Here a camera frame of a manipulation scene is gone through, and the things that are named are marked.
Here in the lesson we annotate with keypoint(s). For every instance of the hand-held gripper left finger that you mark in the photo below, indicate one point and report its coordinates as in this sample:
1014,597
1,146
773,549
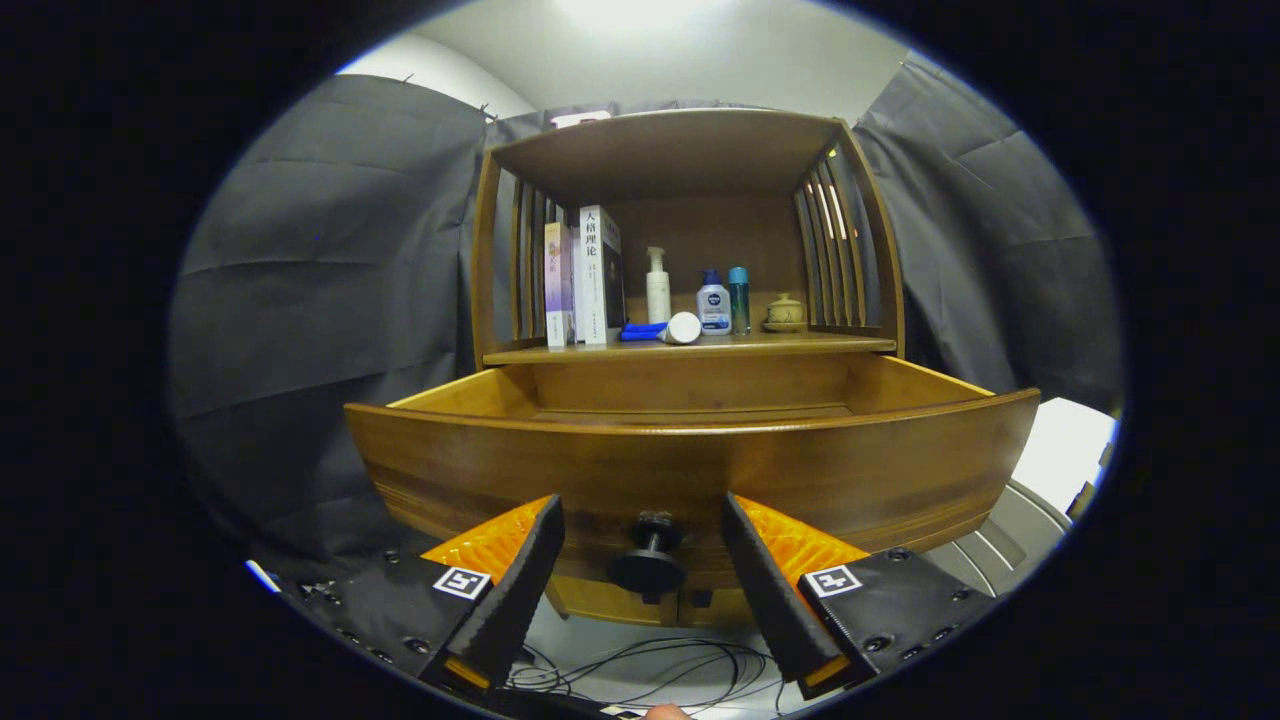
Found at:
515,595

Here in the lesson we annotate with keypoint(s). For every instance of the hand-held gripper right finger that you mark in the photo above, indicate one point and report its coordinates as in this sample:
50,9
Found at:
775,600

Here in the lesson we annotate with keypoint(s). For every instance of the black round drawer knob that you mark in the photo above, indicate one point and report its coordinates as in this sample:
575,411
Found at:
648,565

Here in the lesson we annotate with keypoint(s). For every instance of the wooden drawer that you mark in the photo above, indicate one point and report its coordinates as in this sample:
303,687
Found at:
600,470

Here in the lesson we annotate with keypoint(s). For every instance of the white green tube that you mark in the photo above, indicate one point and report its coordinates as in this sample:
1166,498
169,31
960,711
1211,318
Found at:
683,328

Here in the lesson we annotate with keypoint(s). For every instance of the wooden cabinet door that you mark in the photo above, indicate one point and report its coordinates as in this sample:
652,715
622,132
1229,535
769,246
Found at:
600,605
730,608

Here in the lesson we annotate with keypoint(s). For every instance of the white ribbed cabinet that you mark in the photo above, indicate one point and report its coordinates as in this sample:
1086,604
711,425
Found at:
1060,450

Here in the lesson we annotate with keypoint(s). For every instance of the wooden cabinet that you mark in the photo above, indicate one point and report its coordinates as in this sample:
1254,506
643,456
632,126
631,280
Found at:
700,230

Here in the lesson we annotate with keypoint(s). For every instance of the beige lidded tea cup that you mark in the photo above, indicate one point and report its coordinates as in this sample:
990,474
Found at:
785,313

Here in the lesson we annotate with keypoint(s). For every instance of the blue folded cloth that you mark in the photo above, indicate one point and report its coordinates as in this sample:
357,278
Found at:
640,331

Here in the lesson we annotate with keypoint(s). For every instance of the white bottle blue cap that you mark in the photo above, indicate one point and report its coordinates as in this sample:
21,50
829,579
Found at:
714,305

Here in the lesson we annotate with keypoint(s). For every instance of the teal bottle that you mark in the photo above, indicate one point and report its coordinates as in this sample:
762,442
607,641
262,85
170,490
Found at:
740,300

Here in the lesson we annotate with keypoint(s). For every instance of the purple book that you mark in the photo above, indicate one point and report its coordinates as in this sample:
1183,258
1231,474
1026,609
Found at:
556,285

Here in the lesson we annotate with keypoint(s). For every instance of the white book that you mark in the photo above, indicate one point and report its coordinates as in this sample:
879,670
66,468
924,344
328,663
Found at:
590,280

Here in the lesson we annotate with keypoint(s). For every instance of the white pump bottle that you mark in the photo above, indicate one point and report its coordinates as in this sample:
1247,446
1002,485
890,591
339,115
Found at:
658,295

